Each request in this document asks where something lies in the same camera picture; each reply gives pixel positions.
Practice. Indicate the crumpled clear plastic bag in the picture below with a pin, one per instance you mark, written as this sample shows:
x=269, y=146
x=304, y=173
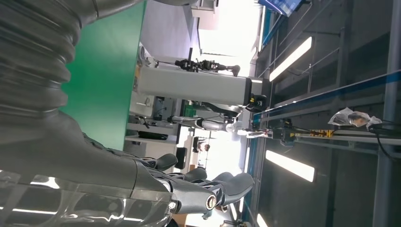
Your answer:
x=351, y=118

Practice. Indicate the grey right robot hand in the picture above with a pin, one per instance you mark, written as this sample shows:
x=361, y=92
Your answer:
x=78, y=175

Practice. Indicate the long ceiling light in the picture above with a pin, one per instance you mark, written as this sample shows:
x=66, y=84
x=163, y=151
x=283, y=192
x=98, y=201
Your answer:
x=289, y=166
x=289, y=59

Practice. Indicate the aluminium frame rail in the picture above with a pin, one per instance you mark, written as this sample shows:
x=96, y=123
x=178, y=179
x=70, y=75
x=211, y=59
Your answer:
x=344, y=137

